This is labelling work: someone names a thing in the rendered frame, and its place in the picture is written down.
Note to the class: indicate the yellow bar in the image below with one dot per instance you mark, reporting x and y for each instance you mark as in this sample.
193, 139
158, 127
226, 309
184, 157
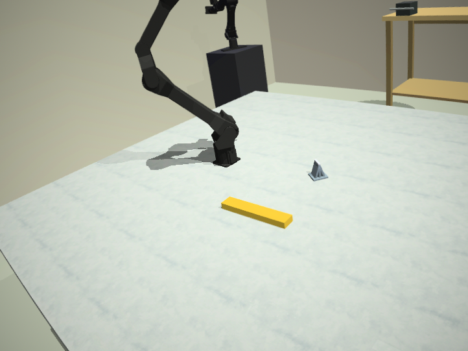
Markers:
257, 212

